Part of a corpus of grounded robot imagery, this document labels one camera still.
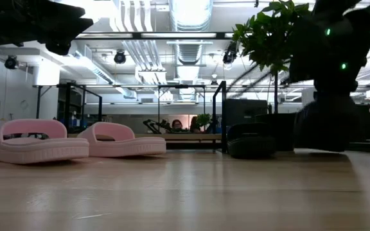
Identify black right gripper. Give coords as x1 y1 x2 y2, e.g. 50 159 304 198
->
313 78 360 97

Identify pink rubber slide sandal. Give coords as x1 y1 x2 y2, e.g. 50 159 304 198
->
76 121 167 158
0 118 90 165

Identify black metal wooden shoe shelf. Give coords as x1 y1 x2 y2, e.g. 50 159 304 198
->
56 80 228 154

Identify green potted plant black pot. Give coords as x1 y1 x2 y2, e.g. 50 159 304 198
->
231 0 314 152

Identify black background cabinet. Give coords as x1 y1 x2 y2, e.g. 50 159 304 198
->
225 98 269 126

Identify black ceiling spotlight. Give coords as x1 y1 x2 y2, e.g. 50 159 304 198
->
4 55 19 71
113 50 127 65
222 41 238 65

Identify small green background plant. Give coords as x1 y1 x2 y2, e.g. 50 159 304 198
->
196 112 213 130

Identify black rig beam light strips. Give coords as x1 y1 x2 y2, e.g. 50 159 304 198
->
74 31 370 41

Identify black aluminium table rig frame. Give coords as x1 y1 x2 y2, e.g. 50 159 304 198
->
0 141 370 154

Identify silver ceiling air duct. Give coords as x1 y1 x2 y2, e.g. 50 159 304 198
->
167 0 215 65

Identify background black rig frame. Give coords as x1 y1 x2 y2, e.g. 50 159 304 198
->
32 83 207 129

